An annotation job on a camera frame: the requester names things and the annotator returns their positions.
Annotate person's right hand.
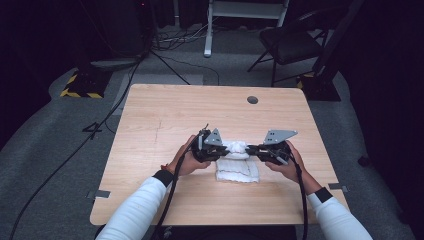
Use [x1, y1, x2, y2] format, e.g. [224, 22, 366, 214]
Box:
[265, 140, 310, 184]

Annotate black yellow striped stand base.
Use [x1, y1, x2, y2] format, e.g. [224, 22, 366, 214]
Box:
[59, 67, 113, 100]

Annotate black stand base yellow corner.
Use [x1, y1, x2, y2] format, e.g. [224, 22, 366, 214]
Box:
[296, 71, 342, 102]

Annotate bundle of floor cables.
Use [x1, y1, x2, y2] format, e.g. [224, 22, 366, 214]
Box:
[152, 19, 214, 52]

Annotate black slanted stand pole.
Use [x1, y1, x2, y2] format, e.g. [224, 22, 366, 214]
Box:
[312, 0, 365, 78]

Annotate thin black floor cable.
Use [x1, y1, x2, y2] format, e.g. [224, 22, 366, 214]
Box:
[150, 49, 221, 87]

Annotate person's left hand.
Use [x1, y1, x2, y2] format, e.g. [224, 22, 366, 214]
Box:
[166, 134, 211, 178]

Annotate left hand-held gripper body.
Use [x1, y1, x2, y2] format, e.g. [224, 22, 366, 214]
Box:
[191, 124, 224, 164]

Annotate left hand-held gripper cable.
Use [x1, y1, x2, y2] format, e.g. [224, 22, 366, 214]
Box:
[151, 138, 201, 240]

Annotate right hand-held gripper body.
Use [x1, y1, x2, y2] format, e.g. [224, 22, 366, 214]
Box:
[261, 129, 299, 166]

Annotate white cloth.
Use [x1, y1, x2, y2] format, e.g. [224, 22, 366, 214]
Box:
[214, 139, 261, 184]

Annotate black computer tower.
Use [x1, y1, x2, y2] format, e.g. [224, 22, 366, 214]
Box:
[89, 0, 157, 60]

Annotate grey stand foot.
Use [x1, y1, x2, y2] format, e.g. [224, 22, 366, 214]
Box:
[89, 57, 142, 72]

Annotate hand-held gripper cable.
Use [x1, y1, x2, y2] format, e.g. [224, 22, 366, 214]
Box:
[288, 151, 310, 240]
[151, 138, 201, 240]

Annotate right hand-held gripper cable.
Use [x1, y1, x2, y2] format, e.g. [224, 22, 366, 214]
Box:
[288, 151, 310, 240]

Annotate white desk frame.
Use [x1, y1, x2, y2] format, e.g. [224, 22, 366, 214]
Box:
[203, 0, 291, 59]

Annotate grey tape strip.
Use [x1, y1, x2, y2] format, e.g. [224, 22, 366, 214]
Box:
[86, 189, 111, 200]
[327, 182, 350, 193]

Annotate black folding chair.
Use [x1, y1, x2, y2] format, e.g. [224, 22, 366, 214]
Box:
[247, 6, 335, 88]

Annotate long black floor cable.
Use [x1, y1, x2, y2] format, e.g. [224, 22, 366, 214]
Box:
[9, 54, 148, 240]

